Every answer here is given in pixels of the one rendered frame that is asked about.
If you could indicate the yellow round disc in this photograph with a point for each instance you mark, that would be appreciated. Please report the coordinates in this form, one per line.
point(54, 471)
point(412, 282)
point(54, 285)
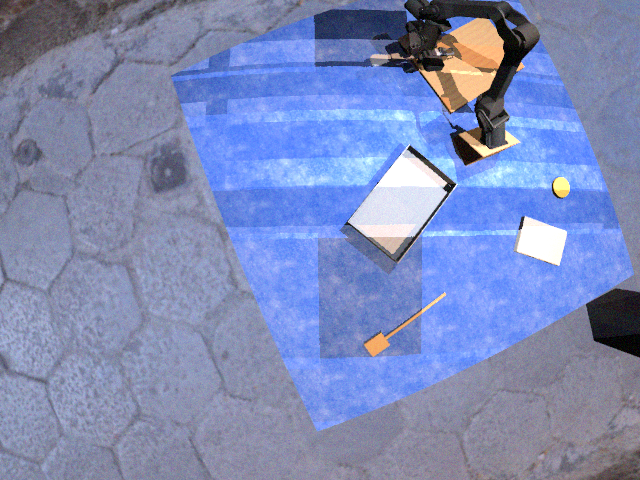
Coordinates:
point(560, 187)

